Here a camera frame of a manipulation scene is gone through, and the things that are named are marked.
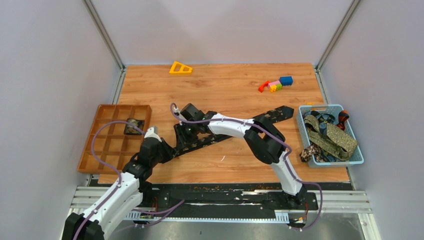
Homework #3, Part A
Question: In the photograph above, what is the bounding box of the aluminium frame rail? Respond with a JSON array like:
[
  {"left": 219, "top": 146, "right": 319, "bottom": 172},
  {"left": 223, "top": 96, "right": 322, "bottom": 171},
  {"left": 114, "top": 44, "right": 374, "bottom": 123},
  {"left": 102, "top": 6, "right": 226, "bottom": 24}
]
[{"left": 67, "top": 186, "right": 374, "bottom": 224}]

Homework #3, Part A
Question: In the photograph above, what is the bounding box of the olive green patterned tie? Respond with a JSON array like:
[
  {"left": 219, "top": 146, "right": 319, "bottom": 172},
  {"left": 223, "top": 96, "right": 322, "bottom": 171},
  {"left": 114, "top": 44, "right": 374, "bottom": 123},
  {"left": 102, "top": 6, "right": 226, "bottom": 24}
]
[{"left": 303, "top": 112, "right": 358, "bottom": 163}]

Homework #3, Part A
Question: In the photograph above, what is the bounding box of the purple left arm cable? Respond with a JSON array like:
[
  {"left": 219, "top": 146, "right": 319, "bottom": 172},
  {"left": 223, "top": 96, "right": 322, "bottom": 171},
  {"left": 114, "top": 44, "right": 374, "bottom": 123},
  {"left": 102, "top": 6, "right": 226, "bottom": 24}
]
[{"left": 72, "top": 120, "right": 186, "bottom": 240}]

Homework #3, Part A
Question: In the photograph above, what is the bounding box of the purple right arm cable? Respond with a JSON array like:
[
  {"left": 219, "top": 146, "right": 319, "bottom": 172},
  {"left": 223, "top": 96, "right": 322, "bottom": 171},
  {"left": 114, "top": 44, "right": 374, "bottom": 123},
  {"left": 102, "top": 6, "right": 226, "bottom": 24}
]
[{"left": 170, "top": 102, "right": 324, "bottom": 232}]

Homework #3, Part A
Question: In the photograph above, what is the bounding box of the colourful toy block assembly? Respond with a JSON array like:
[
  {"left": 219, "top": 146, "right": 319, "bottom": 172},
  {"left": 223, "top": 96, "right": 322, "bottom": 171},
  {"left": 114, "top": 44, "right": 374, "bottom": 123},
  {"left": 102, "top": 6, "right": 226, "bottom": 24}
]
[{"left": 258, "top": 76, "right": 294, "bottom": 93}]

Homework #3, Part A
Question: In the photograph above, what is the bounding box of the yellow triangular plastic piece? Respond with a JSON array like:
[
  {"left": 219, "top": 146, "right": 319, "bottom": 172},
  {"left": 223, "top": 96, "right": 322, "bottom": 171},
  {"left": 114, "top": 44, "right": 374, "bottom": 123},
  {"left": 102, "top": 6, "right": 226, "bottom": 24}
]
[{"left": 168, "top": 61, "right": 193, "bottom": 75}]

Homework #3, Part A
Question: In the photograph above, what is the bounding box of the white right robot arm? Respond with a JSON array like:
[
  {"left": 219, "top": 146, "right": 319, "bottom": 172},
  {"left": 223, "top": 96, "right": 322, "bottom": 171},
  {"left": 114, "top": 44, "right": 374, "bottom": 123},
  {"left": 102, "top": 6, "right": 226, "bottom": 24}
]
[{"left": 170, "top": 103, "right": 307, "bottom": 209}]

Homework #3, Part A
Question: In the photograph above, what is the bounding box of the rolled dark patterned tie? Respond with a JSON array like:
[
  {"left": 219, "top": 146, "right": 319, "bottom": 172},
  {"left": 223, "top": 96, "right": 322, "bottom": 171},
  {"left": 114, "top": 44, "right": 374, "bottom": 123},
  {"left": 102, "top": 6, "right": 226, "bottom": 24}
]
[{"left": 123, "top": 118, "right": 145, "bottom": 136}]

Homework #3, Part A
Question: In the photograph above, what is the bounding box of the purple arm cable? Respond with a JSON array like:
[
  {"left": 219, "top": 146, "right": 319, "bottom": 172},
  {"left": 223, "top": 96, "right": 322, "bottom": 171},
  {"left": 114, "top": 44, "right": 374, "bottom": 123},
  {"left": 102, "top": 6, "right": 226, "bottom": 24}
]
[
  {"left": 72, "top": 120, "right": 186, "bottom": 240},
  {"left": 170, "top": 102, "right": 324, "bottom": 232}
]

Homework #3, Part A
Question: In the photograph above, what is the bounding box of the blue and red tie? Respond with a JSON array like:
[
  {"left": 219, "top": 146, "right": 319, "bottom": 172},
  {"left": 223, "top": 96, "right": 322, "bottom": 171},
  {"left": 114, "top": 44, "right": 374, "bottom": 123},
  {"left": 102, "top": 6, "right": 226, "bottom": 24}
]
[{"left": 310, "top": 110, "right": 350, "bottom": 132}]

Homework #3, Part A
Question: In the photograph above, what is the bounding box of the brown patterned tie end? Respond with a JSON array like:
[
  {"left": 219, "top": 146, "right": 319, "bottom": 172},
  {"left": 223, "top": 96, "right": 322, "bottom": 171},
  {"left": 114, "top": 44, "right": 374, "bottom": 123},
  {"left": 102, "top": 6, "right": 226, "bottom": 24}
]
[{"left": 299, "top": 143, "right": 321, "bottom": 163}]

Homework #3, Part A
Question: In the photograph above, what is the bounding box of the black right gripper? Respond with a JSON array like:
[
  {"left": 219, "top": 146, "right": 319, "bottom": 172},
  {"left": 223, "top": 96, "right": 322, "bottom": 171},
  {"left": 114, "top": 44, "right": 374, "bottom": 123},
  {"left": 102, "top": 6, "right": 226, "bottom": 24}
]
[{"left": 174, "top": 121, "right": 200, "bottom": 151}]

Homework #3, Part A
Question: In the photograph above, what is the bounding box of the orange wooden compartment tray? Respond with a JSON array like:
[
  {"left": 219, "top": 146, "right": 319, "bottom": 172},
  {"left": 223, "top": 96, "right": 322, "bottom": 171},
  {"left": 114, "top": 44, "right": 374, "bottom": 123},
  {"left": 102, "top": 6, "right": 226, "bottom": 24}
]
[{"left": 77, "top": 104, "right": 152, "bottom": 174}]

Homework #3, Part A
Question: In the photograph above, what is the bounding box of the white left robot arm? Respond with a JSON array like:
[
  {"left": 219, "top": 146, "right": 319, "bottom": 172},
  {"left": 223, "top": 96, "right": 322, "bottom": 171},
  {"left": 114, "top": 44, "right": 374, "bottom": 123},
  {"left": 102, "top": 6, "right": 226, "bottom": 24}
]
[{"left": 62, "top": 137, "right": 177, "bottom": 240}]

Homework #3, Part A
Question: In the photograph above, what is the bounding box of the black tie with gold pattern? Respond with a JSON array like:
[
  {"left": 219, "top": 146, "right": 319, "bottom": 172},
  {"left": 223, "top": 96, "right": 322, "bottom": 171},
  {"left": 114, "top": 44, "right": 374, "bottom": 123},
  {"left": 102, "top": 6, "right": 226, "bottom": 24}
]
[{"left": 170, "top": 103, "right": 294, "bottom": 157}]

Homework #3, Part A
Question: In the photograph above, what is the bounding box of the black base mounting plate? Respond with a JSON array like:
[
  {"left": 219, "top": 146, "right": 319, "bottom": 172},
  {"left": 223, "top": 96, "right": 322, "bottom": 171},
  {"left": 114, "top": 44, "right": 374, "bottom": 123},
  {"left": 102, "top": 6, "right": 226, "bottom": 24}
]
[{"left": 89, "top": 180, "right": 354, "bottom": 220}]

